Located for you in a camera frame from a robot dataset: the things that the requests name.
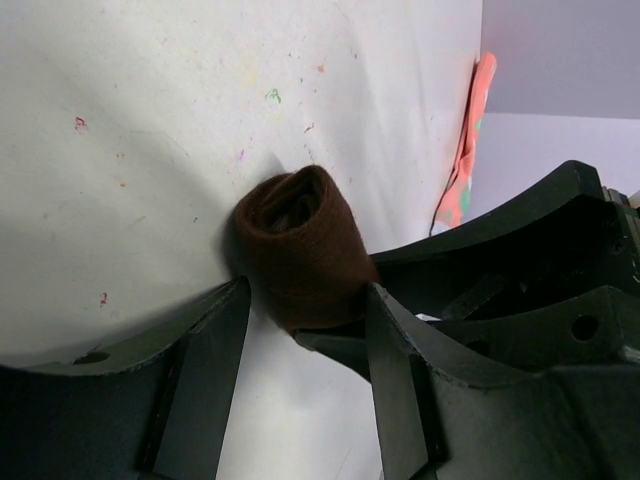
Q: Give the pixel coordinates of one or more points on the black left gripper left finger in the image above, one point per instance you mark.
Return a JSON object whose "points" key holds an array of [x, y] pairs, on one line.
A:
{"points": [[152, 406]]}

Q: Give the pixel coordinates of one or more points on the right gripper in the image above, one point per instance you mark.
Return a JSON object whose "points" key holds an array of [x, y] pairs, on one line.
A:
{"points": [[535, 246]]}

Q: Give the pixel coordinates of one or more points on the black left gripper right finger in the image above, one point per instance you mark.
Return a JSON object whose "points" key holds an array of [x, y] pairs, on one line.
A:
{"points": [[547, 428]]}

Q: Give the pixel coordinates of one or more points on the brown sock with striped cuff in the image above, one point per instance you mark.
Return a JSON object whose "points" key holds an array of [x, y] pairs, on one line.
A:
{"points": [[301, 240]]}

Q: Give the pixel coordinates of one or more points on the pink patterned sock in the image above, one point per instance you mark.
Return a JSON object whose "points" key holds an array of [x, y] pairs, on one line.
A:
{"points": [[455, 200]]}

